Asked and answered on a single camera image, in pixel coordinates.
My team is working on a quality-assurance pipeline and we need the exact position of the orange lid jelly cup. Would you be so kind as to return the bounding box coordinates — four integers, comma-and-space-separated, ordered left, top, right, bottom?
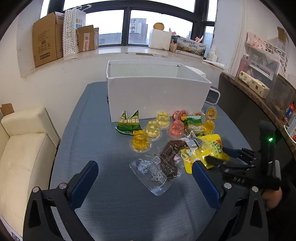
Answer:
205, 106, 218, 120

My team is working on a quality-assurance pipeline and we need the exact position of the clear plastic drawer unit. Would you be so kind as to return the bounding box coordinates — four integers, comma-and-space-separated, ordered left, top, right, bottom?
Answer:
236, 32, 289, 81

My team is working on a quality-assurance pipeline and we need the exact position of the large cardboard box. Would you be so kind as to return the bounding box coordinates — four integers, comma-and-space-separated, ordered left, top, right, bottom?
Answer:
32, 12, 64, 67

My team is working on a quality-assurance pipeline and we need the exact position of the small open cardboard box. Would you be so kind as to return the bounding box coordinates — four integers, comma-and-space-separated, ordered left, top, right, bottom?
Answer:
77, 25, 99, 52

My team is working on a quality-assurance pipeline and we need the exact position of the black window frame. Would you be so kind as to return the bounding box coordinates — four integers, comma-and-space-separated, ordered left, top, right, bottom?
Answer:
41, 1, 218, 46

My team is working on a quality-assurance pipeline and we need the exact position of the cream leather sofa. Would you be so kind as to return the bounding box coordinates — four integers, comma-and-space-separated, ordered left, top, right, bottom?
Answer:
0, 107, 60, 240

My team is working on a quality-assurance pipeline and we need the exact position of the white storage box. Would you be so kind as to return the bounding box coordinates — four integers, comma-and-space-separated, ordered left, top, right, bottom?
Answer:
106, 60, 212, 122

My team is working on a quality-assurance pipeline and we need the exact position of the pink jelly cup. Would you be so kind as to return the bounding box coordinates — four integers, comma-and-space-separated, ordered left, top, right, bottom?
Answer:
168, 120, 185, 139

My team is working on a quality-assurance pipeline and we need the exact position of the dark yellow jelly cup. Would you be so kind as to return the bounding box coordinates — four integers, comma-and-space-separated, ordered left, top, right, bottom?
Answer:
131, 130, 151, 152

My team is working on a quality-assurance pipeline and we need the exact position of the white patterned paper bag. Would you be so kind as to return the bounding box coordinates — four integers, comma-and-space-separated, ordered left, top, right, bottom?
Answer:
63, 4, 92, 57

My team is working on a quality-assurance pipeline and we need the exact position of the black silver framed device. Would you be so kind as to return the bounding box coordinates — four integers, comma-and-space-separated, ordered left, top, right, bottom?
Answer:
205, 86, 221, 105

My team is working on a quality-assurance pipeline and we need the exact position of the cream printed tissue box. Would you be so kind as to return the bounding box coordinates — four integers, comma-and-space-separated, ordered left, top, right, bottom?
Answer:
238, 71, 269, 98

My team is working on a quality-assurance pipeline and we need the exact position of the small silver wrapper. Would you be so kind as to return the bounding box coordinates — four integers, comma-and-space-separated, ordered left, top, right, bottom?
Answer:
186, 131, 203, 147

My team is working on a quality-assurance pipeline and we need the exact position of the clear pack brown snack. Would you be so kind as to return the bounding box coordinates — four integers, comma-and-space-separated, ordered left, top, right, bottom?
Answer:
129, 140, 187, 196

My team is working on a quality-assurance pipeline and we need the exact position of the orange round fruit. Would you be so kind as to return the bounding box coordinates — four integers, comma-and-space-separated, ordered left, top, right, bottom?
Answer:
153, 23, 165, 31

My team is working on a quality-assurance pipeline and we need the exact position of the dark transparent bin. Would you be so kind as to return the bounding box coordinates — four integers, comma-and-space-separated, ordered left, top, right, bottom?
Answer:
265, 74, 295, 120

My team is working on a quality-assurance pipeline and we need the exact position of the white foam box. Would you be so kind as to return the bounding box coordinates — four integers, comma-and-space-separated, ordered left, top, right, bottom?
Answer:
148, 29, 171, 51

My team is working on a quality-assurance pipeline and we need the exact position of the red jelly cup rear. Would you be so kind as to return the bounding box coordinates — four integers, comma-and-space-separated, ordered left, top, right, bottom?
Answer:
173, 109, 189, 120

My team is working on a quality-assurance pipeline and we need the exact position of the person's right hand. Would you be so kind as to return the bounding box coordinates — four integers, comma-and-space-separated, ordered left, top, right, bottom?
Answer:
261, 188, 282, 211

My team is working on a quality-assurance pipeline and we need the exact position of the landscape printed long box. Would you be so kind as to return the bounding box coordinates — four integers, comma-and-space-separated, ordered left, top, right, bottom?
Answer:
176, 37, 206, 59

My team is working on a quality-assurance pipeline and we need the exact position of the green triangular snack pack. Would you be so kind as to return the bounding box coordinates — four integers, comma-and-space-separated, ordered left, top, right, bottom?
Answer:
115, 110, 142, 135

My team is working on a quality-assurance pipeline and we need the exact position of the wooden side shelf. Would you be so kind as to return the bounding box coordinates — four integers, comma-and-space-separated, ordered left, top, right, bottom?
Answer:
218, 72, 296, 153

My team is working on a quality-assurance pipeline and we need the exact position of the yellow snack bag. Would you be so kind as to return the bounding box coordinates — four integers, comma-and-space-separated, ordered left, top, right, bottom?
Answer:
180, 134, 230, 174

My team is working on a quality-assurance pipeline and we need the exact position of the blue grey table mat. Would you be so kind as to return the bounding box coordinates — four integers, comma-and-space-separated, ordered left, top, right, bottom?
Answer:
49, 81, 253, 241

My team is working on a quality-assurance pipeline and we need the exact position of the small green snack bag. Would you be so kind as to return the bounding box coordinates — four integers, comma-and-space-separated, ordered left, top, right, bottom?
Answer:
181, 115, 205, 136

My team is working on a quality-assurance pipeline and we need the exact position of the pale yellow jelly cup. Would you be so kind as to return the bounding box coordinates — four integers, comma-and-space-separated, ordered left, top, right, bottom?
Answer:
145, 120, 162, 140
156, 111, 170, 129

